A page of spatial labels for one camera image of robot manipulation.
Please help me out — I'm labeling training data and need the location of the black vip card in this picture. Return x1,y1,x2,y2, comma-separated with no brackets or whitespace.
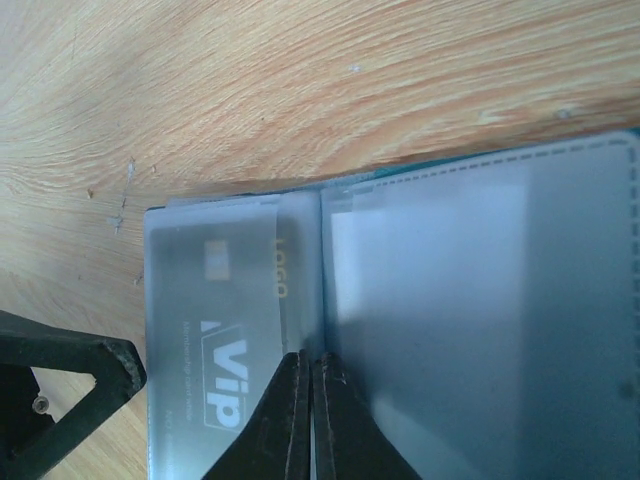
145,217,321,479

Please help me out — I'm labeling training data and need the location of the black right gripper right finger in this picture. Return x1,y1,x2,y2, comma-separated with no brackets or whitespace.
312,353,419,479

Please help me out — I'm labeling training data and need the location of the teal leather card holder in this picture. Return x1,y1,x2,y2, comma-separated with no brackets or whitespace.
143,130,639,479

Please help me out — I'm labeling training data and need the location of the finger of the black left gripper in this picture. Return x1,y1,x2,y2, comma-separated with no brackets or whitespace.
1,312,147,479

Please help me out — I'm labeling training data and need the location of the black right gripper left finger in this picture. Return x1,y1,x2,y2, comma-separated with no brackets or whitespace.
204,350,311,480

